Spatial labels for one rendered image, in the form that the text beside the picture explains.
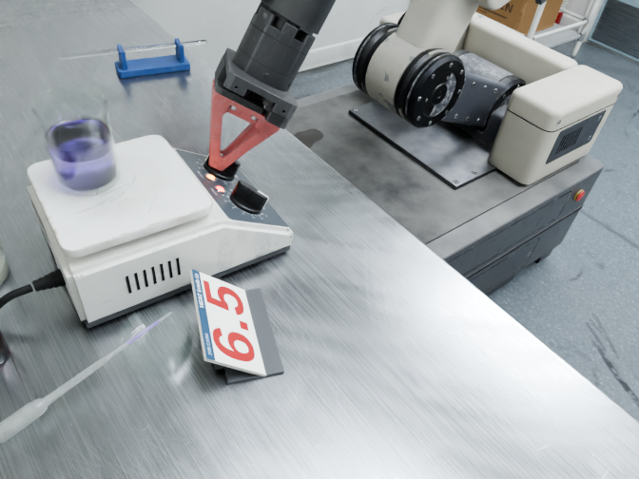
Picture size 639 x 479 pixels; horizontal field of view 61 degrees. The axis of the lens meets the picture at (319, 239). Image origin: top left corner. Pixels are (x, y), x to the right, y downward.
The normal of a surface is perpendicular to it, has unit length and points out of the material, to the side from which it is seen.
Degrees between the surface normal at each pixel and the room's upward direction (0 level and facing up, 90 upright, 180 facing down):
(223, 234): 90
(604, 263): 0
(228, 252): 90
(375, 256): 0
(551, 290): 0
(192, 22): 90
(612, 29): 90
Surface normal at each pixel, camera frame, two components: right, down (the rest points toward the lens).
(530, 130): -0.79, 0.36
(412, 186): 0.10, -0.72
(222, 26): 0.61, 0.58
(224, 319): 0.69, -0.64
